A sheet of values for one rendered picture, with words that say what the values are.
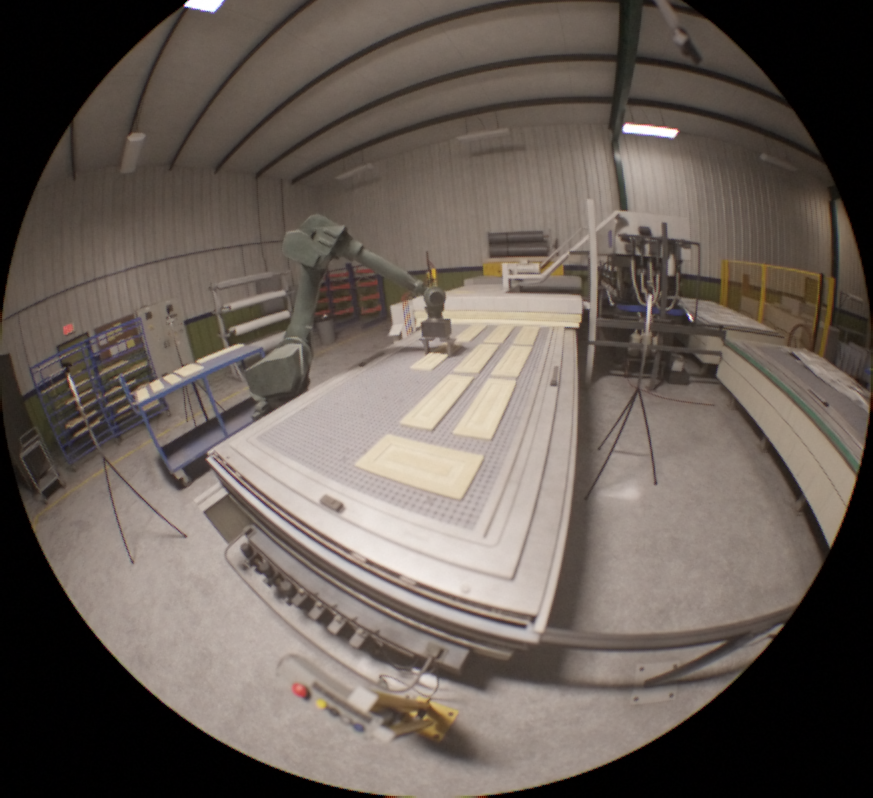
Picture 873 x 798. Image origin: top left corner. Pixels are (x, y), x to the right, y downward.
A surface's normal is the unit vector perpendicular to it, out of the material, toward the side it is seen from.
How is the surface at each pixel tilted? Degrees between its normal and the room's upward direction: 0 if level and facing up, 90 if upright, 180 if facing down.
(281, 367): 90
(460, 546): 0
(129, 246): 90
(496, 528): 0
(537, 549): 0
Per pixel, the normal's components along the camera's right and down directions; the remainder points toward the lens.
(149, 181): 0.90, 0.07
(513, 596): -0.09, -0.94
